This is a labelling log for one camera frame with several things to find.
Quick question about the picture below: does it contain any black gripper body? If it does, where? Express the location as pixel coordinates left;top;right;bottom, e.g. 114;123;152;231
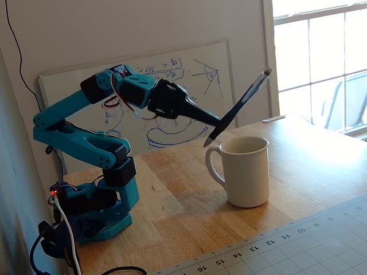
146;78;192;120

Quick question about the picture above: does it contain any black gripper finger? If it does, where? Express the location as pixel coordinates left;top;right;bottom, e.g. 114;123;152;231
185;96;222;123
179;109;220;128

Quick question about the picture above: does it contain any dark blue pen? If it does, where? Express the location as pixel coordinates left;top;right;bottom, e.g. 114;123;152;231
203;68;272;148

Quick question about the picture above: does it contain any white ceramic mug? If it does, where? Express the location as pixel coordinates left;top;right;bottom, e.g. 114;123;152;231
205;136;270;208

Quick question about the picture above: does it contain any whiteboard with blue writing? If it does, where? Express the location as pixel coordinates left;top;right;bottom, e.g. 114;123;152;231
38;39;239;175

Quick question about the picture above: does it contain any outdoor patio chair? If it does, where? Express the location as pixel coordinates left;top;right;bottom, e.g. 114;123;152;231
320;71;367;133

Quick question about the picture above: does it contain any dark blue table clamp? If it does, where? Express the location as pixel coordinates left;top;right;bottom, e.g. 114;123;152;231
38;215;101;259

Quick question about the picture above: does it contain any grey gridded cutting mat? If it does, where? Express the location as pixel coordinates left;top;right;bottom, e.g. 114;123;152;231
149;193;367;275

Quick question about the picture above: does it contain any white window frame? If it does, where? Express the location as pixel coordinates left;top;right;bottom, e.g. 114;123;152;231
261;0;367;142

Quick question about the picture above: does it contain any thin black wall cable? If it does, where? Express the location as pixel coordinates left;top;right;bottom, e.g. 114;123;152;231
5;0;44;111

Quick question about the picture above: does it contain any white usb cable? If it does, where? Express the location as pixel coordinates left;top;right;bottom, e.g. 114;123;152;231
53;197;83;275

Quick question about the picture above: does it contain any black cable loop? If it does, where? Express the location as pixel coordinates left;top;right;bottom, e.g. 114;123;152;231
96;266;148;275

